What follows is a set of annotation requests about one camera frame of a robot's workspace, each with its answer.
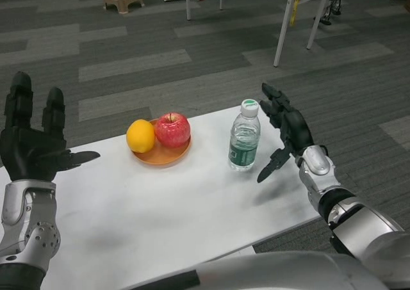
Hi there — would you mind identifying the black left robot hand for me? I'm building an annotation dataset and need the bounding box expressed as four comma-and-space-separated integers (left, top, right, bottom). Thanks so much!
0, 71, 101, 182

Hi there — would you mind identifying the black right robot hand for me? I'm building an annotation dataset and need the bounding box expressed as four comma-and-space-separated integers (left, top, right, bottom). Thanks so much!
257, 82, 315, 184

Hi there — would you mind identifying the clear water bottle green label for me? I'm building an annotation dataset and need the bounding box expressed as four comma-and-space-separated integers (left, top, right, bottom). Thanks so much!
227, 99, 262, 172

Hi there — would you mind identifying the long white table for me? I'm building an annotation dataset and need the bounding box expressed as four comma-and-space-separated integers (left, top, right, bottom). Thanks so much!
184, 0, 332, 68

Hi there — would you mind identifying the yellow lemon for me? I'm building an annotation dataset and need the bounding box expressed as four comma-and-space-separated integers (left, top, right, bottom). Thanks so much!
126, 119, 156, 153

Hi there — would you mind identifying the red apple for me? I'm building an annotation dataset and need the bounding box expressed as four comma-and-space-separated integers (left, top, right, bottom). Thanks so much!
154, 112, 192, 149

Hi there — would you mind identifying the standing silver humanoid robot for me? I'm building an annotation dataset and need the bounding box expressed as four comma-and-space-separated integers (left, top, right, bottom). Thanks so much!
313, 0, 349, 27

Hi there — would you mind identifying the orange round plate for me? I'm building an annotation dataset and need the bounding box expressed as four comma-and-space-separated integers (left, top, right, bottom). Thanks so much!
130, 118, 193, 168

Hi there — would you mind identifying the silver robot chest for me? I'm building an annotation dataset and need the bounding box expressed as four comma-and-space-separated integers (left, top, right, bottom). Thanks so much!
123, 250, 395, 290

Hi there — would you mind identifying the yellow hanging strap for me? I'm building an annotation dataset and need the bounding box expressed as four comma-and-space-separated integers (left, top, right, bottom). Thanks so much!
290, 0, 302, 26

